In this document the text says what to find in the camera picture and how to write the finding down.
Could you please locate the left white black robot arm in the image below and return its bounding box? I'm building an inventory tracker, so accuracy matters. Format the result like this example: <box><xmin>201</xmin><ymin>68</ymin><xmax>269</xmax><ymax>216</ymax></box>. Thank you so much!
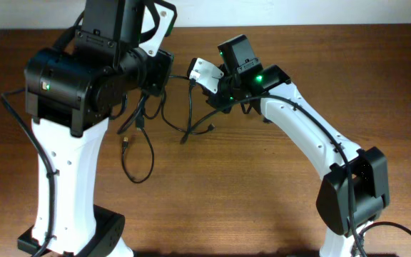
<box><xmin>17</xmin><ymin>0</ymin><xmax>177</xmax><ymax>256</ymax></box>

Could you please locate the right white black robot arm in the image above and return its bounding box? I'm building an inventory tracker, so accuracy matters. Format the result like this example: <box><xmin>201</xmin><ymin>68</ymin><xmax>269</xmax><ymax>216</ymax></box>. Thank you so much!
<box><xmin>188</xmin><ymin>35</ymin><xmax>390</xmax><ymax>256</ymax></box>

